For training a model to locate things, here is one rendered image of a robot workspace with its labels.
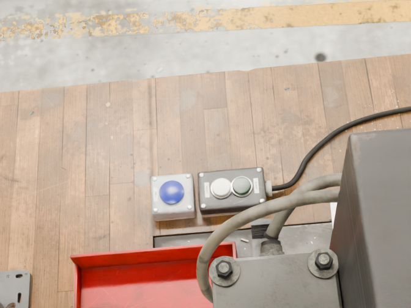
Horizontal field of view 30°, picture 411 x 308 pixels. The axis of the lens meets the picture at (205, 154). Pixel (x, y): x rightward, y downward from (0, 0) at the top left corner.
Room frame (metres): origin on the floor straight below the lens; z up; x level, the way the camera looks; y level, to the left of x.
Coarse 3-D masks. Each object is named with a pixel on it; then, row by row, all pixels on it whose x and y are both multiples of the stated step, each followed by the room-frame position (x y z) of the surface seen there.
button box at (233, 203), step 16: (384, 112) 0.58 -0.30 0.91; (400, 112) 0.58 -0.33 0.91; (320, 144) 0.55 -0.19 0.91; (304, 160) 0.53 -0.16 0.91; (208, 176) 0.52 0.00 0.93; (224, 176) 0.52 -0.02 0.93; (240, 176) 0.51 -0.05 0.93; (256, 176) 0.51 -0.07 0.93; (208, 192) 0.49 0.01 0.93; (256, 192) 0.48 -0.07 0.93; (208, 208) 0.47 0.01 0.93; (224, 208) 0.46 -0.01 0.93; (240, 208) 0.46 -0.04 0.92
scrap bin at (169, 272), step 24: (96, 264) 0.42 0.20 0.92; (120, 264) 0.41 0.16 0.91; (144, 264) 0.41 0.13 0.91; (168, 264) 0.40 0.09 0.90; (192, 264) 0.39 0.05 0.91; (96, 288) 0.38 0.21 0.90; (120, 288) 0.37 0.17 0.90; (144, 288) 0.37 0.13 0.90; (168, 288) 0.36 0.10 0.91; (192, 288) 0.35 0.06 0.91
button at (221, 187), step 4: (216, 180) 0.51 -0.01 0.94; (220, 180) 0.51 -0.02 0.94; (224, 180) 0.51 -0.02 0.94; (216, 184) 0.50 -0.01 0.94; (220, 184) 0.50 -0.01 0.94; (224, 184) 0.50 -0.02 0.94; (228, 184) 0.50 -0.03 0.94; (212, 188) 0.50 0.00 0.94; (216, 188) 0.49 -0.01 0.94; (220, 188) 0.49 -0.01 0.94; (224, 188) 0.49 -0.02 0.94; (228, 188) 0.49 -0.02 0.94; (216, 192) 0.49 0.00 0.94; (220, 192) 0.49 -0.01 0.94; (224, 192) 0.48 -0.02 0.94; (228, 192) 0.49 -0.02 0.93; (220, 196) 0.48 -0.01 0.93
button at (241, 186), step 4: (236, 180) 0.50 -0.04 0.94; (240, 180) 0.50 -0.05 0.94; (244, 180) 0.50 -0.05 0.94; (248, 180) 0.50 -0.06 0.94; (232, 184) 0.50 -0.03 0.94; (236, 184) 0.50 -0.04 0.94; (240, 184) 0.49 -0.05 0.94; (244, 184) 0.49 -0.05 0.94; (248, 184) 0.49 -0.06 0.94; (232, 188) 0.49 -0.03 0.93; (236, 188) 0.49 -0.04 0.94; (240, 188) 0.49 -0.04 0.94; (244, 188) 0.49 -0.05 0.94; (248, 188) 0.48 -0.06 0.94; (236, 192) 0.48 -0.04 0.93; (240, 192) 0.48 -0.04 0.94; (244, 192) 0.48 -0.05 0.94
